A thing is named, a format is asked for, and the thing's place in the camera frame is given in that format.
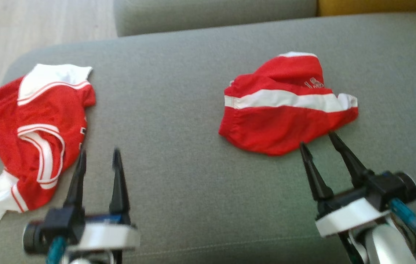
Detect teal left gripper cable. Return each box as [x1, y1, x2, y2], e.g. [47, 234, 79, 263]
[45, 236, 67, 264]

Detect yellow sofa cushion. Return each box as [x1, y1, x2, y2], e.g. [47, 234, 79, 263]
[317, 0, 416, 17]

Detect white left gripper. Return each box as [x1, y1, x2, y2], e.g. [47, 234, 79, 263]
[63, 148, 141, 253]

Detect grey sofa seat cushion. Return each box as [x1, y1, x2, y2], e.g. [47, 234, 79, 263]
[0, 13, 416, 264]

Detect grey sofa back cushion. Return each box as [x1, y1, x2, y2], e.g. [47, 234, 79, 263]
[113, 0, 318, 37]

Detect red white basketball jersey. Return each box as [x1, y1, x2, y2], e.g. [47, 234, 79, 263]
[0, 63, 96, 223]

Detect red white sports shorts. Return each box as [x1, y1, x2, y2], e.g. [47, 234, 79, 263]
[218, 51, 359, 156]

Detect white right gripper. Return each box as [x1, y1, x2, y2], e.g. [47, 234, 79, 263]
[299, 131, 391, 238]

